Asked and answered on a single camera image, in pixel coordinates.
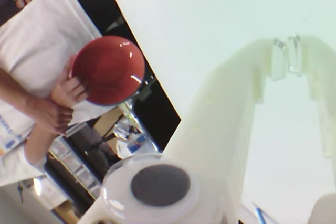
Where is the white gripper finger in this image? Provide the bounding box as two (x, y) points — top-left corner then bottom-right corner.
(287, 34), (336, 162)
(78, 37), (287, 224)

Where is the orange plate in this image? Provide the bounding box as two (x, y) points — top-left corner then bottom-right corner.
(71, 35), (146, 105)

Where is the person right forearm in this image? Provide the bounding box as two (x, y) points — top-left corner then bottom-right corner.
(25, 123), (57, 166)

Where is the person left forearm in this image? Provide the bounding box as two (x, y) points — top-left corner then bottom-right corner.
(0, 68), (53, 125)

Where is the person right hand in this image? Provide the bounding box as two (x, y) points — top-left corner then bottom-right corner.
(50, 55), (89, 104)

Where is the person left hand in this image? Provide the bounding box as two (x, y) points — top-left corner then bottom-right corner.
(33, 98), (75, 135)

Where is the black flat screen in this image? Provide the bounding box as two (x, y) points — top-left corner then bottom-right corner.
(131, 77), (182, 151)

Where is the shelf with clear drawers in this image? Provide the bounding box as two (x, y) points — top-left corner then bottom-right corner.
(47, 137), (103, 201)

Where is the person in white shirt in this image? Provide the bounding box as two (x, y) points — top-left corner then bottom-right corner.
(0, 0), (116, 187)

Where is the hanging key bunch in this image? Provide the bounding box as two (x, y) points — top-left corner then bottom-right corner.
(16, 182), (25, 204)

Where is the blue thin cable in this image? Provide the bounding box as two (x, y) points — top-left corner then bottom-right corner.
(251, 202), (267, 224)

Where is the tan panel with black frame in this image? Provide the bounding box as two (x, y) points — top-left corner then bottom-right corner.
(83, 105), (127, 154)

